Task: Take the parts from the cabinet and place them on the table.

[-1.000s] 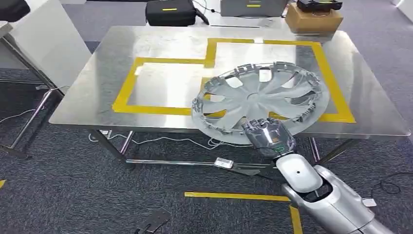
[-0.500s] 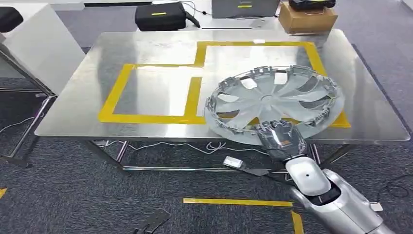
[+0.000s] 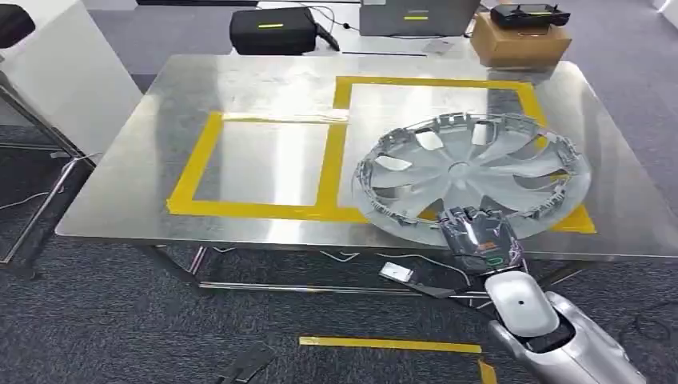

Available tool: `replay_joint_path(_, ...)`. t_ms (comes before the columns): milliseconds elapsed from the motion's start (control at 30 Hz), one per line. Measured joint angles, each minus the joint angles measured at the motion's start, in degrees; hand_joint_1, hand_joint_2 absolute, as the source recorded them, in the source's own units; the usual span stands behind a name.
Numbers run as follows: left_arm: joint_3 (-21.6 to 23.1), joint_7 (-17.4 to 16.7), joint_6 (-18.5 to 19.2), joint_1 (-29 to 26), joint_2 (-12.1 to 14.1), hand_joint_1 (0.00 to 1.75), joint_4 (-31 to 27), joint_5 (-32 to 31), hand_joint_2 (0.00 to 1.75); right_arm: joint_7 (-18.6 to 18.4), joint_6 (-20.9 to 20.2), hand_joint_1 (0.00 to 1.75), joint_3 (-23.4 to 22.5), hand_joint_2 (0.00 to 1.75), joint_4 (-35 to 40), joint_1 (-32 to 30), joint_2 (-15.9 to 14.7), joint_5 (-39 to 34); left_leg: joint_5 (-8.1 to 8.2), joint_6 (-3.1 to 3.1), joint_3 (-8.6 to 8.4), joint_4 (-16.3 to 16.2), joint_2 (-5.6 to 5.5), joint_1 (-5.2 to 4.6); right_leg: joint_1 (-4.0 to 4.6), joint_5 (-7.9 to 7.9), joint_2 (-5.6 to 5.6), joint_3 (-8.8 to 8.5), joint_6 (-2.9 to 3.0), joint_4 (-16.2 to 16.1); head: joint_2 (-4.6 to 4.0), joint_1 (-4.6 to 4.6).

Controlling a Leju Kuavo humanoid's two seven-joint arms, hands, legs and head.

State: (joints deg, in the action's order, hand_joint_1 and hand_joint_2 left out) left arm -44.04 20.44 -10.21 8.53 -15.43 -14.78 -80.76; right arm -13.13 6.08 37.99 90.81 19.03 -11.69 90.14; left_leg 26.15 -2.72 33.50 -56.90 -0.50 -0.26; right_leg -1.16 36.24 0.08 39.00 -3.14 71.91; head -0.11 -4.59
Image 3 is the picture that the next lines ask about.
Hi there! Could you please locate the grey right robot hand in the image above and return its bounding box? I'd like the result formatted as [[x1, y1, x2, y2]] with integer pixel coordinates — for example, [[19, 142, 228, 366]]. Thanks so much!
[[438, 206, 526, 277]]

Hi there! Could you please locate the silver plastic wheel hubcap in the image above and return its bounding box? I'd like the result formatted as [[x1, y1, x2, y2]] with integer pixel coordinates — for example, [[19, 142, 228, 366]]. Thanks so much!
[[351, 112, 592, 249]]

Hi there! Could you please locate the yellow floor tape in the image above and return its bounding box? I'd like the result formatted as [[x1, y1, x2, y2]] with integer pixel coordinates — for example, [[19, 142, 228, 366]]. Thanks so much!
[[299, 335, 499, 384]]

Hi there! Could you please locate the brown cardboard box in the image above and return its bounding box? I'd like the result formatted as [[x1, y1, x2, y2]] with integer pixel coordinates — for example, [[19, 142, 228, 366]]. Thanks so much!
[[470, 11, 573, 70]]

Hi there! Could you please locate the black remote controller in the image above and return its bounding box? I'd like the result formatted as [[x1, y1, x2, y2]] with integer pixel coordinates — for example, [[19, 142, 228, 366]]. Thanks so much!
[[489, 3, 572, 30]]

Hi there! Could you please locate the steel table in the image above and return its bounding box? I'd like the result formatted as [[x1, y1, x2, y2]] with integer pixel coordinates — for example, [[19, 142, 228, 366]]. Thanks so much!
[[55, 53, 678, 299], [0, 84, 100, 280]]

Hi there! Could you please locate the black carry bag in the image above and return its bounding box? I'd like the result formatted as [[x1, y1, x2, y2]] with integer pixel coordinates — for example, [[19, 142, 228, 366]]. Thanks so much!
[[229, 7, 341, 57]]

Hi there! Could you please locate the white partition panel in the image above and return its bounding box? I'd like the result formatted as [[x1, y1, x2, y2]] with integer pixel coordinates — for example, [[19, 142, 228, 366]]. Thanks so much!
[[0, 0, 145, 161]]

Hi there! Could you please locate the white cable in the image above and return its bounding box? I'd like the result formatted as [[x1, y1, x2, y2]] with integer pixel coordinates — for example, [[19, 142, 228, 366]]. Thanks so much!
[[317, 249, 473, 288]]

